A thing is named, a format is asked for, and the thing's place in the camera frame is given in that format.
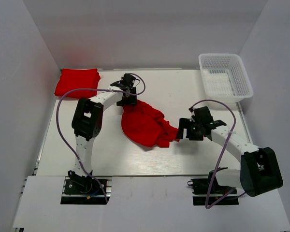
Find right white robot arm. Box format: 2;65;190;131
176;107;283;197

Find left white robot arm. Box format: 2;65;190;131
68;73;137;178

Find folded red t shirt stack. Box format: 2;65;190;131
54;69;101;97

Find white plastic basket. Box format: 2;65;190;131
198;53;253;103

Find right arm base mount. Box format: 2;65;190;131
187;178;239;206

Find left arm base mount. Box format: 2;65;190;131
60;177;107;205

